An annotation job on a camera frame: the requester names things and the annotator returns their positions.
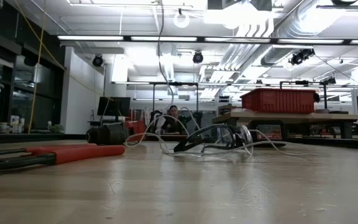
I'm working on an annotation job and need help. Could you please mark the white cord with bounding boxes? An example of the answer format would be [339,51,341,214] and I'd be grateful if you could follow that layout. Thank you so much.
[124,0,311,158]

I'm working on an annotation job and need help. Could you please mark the clear safety glasses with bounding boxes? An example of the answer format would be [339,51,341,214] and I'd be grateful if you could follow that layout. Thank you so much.
[173,123,255,157]

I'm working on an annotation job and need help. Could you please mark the person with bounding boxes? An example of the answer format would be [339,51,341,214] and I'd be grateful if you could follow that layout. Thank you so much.
[161,105,183,135]

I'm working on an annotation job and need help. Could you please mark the black overhead light bar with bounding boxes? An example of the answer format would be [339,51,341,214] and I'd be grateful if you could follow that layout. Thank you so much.
[57,35,358,45]

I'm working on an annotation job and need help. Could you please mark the red black drill battery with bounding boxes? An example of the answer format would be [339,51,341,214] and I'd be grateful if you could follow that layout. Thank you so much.
[247,119,288,148]

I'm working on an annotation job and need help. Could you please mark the red plastic bin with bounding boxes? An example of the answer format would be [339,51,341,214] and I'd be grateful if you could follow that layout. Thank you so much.
[240,88,318,114]

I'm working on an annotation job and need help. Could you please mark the wooden workbench on casters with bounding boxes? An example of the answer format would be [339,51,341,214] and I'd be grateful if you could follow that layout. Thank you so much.
[211,108,358,140]

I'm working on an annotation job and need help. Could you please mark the green plant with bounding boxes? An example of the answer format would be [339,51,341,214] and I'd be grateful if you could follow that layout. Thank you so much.
[48,123,66,135]

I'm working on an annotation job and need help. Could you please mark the white plastic container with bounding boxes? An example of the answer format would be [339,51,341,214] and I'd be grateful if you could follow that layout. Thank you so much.
[10,115,20,134]

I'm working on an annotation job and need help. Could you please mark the red black cordless drill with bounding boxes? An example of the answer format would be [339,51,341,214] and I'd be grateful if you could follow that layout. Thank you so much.
[85,119,147,146]

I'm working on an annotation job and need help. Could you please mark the white ring light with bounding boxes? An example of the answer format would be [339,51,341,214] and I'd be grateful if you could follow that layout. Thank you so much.
[173,8,191,30]

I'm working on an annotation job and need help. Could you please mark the red-handled pliers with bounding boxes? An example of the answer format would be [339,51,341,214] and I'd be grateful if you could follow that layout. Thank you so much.
[0,143,126,175]

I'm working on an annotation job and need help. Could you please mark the black ceiling camera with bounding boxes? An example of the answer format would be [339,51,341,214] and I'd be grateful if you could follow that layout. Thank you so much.
[290,47,316,67]

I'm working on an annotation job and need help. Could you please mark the yellow extension cord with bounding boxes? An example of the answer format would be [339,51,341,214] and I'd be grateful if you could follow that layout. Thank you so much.
[13,0,115,135]

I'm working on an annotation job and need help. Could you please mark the silver ventilation duct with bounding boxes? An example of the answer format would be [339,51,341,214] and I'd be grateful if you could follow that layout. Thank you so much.
[261,0,335,67]

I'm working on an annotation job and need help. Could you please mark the black aluminium rig frame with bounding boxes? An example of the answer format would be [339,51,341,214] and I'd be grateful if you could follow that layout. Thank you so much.
[0,133,358,151]

